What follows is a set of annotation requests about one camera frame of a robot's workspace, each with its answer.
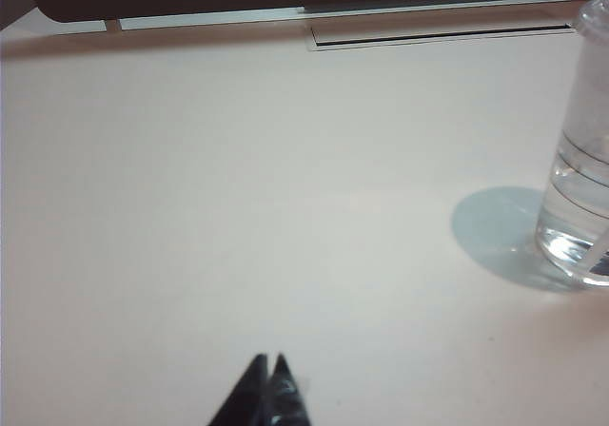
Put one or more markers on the large clear lidded plastic cup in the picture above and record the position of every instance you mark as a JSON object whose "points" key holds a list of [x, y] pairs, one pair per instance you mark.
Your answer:
{"points": [[580, 198]]}

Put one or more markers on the white plastic straw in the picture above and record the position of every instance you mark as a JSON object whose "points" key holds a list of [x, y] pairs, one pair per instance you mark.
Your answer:
{"points": [[595, 257]]}

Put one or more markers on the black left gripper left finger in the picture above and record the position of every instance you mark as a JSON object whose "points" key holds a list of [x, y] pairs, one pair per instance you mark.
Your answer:
{"points": [[247, 402]]}

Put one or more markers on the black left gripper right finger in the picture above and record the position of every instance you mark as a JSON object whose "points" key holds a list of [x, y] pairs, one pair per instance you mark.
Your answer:
{"points": [[288, 402]]}

